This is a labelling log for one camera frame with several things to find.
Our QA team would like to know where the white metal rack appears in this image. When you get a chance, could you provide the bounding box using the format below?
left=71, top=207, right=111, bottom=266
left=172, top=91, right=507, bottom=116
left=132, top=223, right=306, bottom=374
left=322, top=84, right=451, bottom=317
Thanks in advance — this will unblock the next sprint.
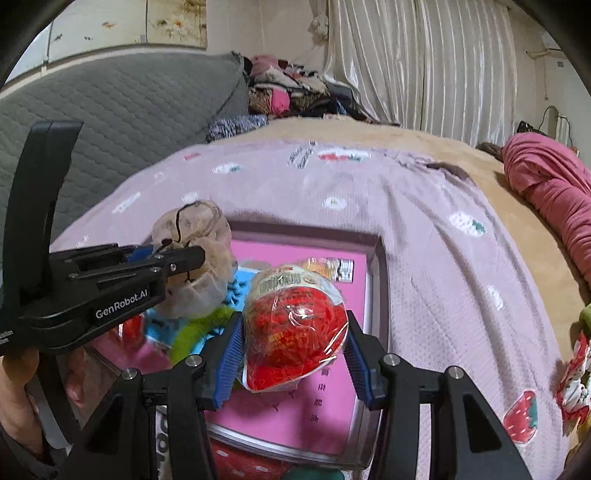
left=540, top=105, right=580, bottom=148

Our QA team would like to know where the white striped curtain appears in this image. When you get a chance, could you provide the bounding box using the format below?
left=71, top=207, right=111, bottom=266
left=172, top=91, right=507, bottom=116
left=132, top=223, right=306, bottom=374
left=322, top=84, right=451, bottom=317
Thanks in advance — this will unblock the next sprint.
left=309, top=0, right=518, bottom=144

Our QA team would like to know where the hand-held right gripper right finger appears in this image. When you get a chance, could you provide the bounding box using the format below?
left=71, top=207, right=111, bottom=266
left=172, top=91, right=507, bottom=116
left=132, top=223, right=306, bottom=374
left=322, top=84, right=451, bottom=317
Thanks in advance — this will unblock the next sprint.
left=344, top=310, right=534, bottom=480

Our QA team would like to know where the rose pink quilt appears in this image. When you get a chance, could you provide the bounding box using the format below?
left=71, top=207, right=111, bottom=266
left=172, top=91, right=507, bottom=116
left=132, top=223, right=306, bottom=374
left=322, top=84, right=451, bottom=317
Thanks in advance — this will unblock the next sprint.
left=501, top=133, right=591, bottom=287

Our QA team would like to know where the pink strawberry print blanket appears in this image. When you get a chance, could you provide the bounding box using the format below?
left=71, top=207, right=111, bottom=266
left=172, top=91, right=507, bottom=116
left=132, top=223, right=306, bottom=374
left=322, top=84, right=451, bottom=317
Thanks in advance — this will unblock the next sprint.
left=46, top=138, right=573, bottom=480

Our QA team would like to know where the blue patterned cloth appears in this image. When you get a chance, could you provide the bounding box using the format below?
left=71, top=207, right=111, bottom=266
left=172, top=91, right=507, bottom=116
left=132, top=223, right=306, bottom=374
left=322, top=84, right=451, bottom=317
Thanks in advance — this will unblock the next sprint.
left=205, top=114, right=269, bottom=143

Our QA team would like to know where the brown translucent snack bag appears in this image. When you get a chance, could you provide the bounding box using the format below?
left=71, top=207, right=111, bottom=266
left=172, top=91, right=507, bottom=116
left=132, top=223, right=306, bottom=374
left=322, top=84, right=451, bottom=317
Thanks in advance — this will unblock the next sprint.
left=150, top=199, right=238, bottom=319

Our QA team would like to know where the grey quilted headboard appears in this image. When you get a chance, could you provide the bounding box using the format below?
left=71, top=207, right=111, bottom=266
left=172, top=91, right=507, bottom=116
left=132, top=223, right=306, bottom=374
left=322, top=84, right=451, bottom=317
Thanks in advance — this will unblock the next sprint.
left=0, top=46, right=250, bottom=241

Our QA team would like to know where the pink cardboard box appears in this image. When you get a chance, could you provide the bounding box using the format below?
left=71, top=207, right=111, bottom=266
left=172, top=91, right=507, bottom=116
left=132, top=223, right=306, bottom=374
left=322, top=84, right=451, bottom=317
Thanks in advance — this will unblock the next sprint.
left=83, top=220, right=389, bottom=472

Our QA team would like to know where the pile of clothes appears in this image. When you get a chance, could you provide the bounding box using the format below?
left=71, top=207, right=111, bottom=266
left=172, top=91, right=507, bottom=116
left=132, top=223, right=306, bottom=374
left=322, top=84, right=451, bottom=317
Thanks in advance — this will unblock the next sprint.
left=245, top=54, right=365, bottom=123

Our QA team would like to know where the bright green packet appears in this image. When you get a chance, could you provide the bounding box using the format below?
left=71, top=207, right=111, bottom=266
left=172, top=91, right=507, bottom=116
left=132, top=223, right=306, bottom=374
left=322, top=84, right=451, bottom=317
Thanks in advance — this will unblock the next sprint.
left=168, top=307, right=236, bottom=365

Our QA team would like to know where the red snack packet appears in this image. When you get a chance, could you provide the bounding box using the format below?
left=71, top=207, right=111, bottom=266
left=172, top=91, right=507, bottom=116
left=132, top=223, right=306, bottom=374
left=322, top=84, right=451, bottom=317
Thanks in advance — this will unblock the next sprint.
left=242, top=264, right=349, bottom=393

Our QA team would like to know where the person's left hand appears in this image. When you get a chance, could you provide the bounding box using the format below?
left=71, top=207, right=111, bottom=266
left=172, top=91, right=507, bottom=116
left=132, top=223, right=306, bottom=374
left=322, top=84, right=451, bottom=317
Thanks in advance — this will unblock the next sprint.
left=0, top=346, right=45, bottom=459

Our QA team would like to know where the white air conditioner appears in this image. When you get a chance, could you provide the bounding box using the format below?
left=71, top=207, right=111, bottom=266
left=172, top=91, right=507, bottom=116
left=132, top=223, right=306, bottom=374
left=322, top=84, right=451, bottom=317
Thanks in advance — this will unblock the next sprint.
left=526, top=32, right=568, bottom=61

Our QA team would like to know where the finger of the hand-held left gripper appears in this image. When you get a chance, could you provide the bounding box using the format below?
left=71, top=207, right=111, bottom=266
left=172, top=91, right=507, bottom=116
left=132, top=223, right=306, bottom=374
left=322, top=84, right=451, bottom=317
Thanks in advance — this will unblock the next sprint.
left=120, top=246, right=207, bottom=278
left=115, top=244, right=156, bottom=265

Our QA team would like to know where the yellow cake packet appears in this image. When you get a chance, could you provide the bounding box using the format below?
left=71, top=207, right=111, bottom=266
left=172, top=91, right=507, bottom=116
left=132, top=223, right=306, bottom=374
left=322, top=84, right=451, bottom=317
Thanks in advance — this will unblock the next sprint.
left=305, top=257, right=355, bottom=283

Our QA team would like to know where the strawberry print cloth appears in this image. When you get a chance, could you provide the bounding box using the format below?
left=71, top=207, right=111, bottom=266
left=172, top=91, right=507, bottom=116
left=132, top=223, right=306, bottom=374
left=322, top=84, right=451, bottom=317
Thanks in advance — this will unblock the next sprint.
left=554, top=332, right=591, bottom=430

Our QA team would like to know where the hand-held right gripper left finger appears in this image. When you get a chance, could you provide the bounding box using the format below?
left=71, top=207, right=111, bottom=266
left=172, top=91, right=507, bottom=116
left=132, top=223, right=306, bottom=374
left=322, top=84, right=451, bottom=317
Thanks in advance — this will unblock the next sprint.
left=60, top=314, right=245, bottom=480

